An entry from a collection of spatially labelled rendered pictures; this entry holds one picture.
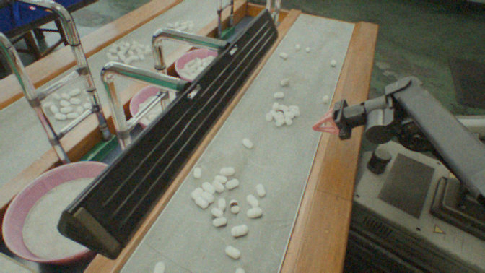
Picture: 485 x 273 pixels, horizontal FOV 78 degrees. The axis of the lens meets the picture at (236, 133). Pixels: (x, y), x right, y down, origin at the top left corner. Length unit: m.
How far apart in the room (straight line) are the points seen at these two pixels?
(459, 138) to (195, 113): 0.42
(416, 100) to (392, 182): 0.65
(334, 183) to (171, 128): 0.52
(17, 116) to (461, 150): 1.15
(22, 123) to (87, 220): 0.82
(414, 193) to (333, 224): 0.62
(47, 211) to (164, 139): 0.51
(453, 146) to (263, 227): 0.41
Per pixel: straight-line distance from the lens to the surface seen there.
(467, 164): 0.56
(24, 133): 1.09
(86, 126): 1.00
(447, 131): 0.62
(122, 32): 1.55
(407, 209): 1.26
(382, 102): 0.78
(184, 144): 0.43
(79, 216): 0.34
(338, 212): 0.77
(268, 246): 0.71
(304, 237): 0.71
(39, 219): 0.86
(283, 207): 0.77
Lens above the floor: 1.37
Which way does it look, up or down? 42 degrees down
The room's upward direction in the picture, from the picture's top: 3 degrees clockwise
